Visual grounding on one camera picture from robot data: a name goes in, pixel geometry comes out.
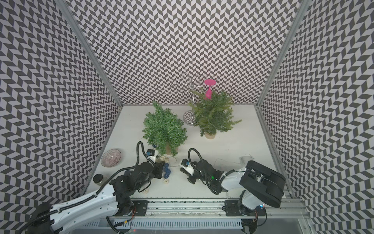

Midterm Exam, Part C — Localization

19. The rattan ball string light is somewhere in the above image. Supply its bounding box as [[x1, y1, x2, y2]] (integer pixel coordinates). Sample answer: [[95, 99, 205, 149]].
[[146, 145, 178, 184]]

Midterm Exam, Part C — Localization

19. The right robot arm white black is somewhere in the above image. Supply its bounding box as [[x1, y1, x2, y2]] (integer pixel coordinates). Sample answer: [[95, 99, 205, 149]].
[[180, 148, 286, 216]]

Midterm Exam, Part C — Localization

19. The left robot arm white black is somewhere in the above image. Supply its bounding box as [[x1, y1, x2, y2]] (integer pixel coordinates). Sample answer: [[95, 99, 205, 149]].
[[17, 141, 156, 234]]

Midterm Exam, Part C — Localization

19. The dark green christmas tree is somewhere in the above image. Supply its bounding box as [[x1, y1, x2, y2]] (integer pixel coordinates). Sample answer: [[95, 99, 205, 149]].
[[143, 101, 188, 157]]

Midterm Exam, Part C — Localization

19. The light green fern tree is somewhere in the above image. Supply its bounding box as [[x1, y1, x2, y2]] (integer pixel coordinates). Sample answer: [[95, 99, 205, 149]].
[[189, 91, 241, 137]]

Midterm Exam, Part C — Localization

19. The pink glass bowl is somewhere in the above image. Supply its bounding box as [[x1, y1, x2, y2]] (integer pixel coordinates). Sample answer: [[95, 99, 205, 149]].
[[100, 149, 122, 168]]

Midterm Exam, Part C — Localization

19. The glass spice jar black lid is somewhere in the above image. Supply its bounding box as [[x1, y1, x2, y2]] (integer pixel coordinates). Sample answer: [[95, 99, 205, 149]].
[[93, 174, 104, 186]]

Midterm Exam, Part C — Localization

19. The chrome jewelry stand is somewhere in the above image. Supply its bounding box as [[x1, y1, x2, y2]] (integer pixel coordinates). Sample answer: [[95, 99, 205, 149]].
[[174, 73, 203, 126]]

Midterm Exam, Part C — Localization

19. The pink hourglass ornament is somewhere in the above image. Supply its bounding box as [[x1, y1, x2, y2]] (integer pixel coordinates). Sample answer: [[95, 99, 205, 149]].
[[204, 79, 216, 99]]

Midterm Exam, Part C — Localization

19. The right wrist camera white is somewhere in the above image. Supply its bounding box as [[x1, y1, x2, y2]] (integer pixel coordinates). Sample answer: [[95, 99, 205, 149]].
[[180, 159, 195, 176]]

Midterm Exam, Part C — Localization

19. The thin wire fairy light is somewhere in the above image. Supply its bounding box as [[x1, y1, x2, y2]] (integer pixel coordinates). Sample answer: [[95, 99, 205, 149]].
[[213, 156, 249, 199]]

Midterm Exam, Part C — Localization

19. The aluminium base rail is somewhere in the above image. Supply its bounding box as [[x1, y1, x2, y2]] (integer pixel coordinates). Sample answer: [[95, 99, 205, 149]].
[[73, 198, 316, 234]]

